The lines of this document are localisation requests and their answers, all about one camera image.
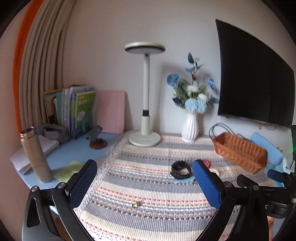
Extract blue face mask pack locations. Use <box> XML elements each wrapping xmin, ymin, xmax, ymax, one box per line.
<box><xmin>276</xmin><ymin>158</ymin><xmax>290</xmax><ymax>175</ymax></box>

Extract black cable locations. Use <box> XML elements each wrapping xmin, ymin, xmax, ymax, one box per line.
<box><xmin>209</xmin><ymin>123</ymin><xmax>255</xmax><ymax>144</ymax></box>

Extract beige thermos bottle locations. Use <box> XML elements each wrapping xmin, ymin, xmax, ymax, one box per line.
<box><xmin>20</xmin><ymin>127</ymin><xmax>53</xmax><ymax>182</ymax></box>

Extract striped woven table mat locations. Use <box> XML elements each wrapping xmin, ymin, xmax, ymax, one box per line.
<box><xmin>74</xmin><ymin>133</ymin><xmax>287</xmax><ymax>241</ymax></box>

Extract row of upright books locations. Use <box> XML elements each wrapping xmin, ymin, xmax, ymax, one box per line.
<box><xmin>43</xmin><ymin>85</ymin><xmax>97</xmax><ymax>139</ymax></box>

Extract pink folder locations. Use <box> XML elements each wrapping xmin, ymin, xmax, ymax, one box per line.
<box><xmin>97</xmin><ymin>90</ymin><xmax>126</xmax><ymax>134</ymax></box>

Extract brown round wooden base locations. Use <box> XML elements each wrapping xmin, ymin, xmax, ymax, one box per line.
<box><xmin>90</xmin><ymin>138</ymin><xmax>108</xmax><ymax>150</ymax></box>

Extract brown wicker basket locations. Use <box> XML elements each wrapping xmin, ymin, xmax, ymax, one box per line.
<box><xmin>212</xmin><ymin>133</ymin><xmax>268</xmax><ymax>174</ymax></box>

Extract beige curtain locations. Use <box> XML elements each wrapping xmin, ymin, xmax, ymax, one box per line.
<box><xmin>20</xmin><ymin>0</ymin><xmax>79</xmax><ymax>130</ymax></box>

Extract blue and white artificial flowers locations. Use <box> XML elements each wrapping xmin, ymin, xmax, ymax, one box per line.
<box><xmin>166</xmin><ymin>52</ymin><xmax>220</xmax><ymax>114</ymax></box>

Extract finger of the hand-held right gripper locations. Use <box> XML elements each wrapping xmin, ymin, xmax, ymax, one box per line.
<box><xmin>236</xmin><ymin>174</ymin><xmax>289</xmax><ymax>193</ymax></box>
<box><xmin>267</xmin><ymin>169</ymin><xmax>294</xmax><ymax>189</ymax></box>

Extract white ribbed vase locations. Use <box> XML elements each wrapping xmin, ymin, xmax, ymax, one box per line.
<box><xmin>182</xmin><ymin>111</ymin><xmax>199</xmax><ymax>142</ymax></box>

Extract yellow-green paper sheet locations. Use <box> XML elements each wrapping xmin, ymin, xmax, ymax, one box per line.
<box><xmin>54</xmin><ymin>161</ymin><xmax>85</xmax><ymax>182</ymax></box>

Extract white notebook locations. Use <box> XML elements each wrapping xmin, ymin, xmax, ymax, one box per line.
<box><xmin>10</xmin><ymin>134</ymin><xmax>60</xmax><ymax>175</ymax></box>

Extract light blue paper slip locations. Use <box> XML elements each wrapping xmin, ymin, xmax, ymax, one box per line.
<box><xmin>172</xmin><ymin>176</ymin><xmax>196</xmax><ymax>184</ymax></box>

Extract grey pouch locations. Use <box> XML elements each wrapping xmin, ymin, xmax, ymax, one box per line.
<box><xmin>43</xmin><ymin>124</ymin><xmax>70</xmax><ymax>143</ymax></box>

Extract black flat screen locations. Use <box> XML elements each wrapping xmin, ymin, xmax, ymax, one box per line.
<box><xmin>216</xmin><ymin>19</ymin><xmax>296</xmax><ymax>128</ymax></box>

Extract light blue board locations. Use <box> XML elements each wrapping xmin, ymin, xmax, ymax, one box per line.
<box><xmin>251</xmin><ymin>132</ymin><xmax>285</xmax><ymax>165</ymax></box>

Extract orange curtain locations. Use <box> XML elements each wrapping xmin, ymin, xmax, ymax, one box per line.
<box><xmin>13</xmin><ymin>0</ymin><xmax>41</xmax><ymax>132</ymax></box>

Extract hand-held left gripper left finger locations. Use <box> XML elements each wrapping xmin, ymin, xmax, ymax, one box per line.
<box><xmin>22</xmin><ymin>159</ymin><xmax>98</xmax><ymax>241</ymax></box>

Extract white desk lamp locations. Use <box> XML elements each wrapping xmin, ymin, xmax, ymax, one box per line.
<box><xmin>124</xmin><ymin>42</ymin><xmax>166</xmax><ymax>147</ymax></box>

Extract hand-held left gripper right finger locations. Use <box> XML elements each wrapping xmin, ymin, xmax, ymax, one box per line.
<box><xmin>192</xmin><ymin>159</ymin><xmax>270</xmax><ymax>241</ymax></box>

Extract black wristwatch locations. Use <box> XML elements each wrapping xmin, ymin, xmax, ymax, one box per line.
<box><xmin>170</xmin><ymin>161</ymin><xmax>192</xmax><ymax>179</ymax></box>

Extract grey folding phone stand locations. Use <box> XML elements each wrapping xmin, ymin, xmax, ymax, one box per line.
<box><xmin>84</xmin><ymin>125</ymin><xmax>103</xmax><ymax>142</ymax></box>

